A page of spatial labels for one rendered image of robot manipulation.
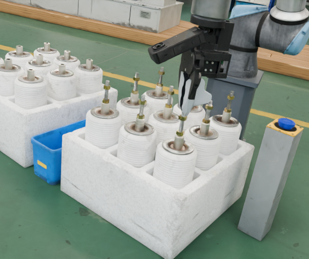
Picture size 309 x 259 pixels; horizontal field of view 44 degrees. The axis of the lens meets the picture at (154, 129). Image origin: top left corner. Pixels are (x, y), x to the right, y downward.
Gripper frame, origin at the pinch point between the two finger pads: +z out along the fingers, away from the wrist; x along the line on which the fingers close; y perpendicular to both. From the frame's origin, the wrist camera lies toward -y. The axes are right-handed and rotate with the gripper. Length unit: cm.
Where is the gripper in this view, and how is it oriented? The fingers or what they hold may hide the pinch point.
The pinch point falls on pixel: (182, 109)
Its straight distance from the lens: 85.2
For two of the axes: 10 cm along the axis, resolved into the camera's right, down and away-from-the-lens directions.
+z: -1.3, 8.9, 4.3
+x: -2.6, -4.5, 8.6
